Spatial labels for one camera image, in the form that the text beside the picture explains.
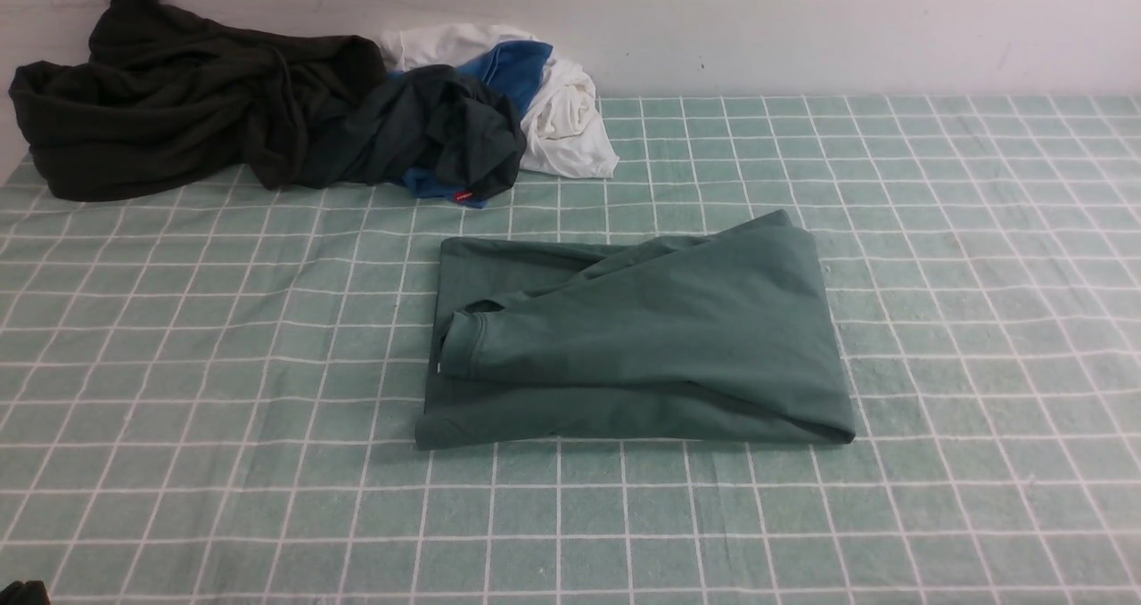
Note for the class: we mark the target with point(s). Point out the dark teal crumpled garment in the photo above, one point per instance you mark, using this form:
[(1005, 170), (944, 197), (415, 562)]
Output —
[(460, 132)]

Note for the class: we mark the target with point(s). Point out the dark olive crumpled garment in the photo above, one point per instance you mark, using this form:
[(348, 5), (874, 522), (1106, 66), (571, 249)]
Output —
[(168, 98)]

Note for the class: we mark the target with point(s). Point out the green long-sleeved shirt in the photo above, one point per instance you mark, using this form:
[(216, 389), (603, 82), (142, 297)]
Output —
[(721, 337)]

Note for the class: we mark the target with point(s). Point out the dark object at corner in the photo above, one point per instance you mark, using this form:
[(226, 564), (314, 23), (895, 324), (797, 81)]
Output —
[(25, 593)]

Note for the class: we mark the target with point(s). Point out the green checkered tablecloth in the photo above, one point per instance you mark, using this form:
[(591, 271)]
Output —
[(209, 395)]

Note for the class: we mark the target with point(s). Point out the white crumpled garment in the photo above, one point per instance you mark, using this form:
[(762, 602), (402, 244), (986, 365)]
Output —
[(564, 128)]

